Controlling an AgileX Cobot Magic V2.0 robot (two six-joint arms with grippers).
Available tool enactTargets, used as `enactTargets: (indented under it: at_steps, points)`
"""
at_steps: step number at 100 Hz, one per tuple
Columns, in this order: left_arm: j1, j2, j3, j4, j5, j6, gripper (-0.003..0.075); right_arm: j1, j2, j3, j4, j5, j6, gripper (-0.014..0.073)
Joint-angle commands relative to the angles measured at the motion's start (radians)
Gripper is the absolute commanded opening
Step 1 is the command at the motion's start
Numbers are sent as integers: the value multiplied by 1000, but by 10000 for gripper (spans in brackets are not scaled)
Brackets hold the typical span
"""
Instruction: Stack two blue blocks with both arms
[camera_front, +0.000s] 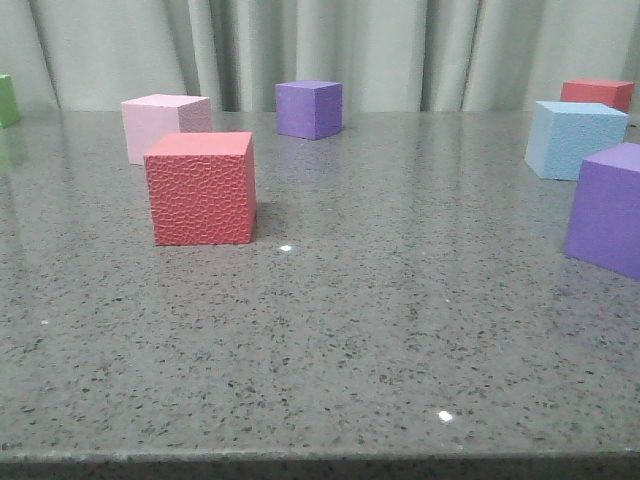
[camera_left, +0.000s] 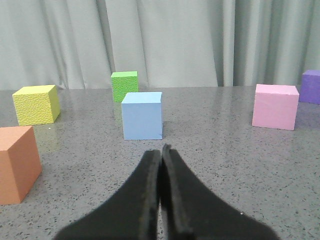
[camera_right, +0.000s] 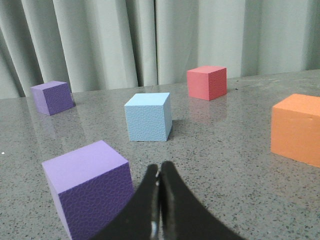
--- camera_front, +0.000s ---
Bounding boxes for light blue foam cube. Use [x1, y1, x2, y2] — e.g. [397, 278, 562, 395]
[525, 101, 629, 181]

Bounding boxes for near red foam cube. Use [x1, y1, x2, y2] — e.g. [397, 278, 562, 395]
[145, 131, 257, 246]

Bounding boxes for red foam cube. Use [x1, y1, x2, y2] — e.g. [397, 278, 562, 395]
[145, 131, 257, 246]
[560, 78, 635, 113]

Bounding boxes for far purple foam cube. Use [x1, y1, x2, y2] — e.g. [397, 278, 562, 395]
[275, 80, 343, 140]

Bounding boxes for purple foam cube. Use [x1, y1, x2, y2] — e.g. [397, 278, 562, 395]
[565, 142, 639, 279]
[275, 80, 343, 140]

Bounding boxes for pink foam cube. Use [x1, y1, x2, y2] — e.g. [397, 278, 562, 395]
[121, 94, 212, 165]

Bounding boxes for near purple foam cube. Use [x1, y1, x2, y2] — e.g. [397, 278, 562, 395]
[565, 142, 639, 279]

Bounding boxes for grey curtain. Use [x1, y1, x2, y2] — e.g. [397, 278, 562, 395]
[1, 1, 639, 112]

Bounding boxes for far red foam cube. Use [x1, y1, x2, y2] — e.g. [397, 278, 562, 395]
[560, 78, 635, 113]

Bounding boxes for green foam cube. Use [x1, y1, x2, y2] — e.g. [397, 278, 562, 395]
[0, 74, 20, 128]

